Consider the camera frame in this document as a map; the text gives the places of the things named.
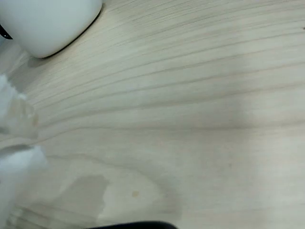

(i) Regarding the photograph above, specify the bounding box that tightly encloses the black camera cable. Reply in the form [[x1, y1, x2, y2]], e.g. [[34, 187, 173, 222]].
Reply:
[[87, 220, 179, 229]]

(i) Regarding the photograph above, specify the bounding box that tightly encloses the white mug with black handle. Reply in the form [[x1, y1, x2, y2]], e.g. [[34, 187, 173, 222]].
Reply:
[[0, 0, 103, 59]]

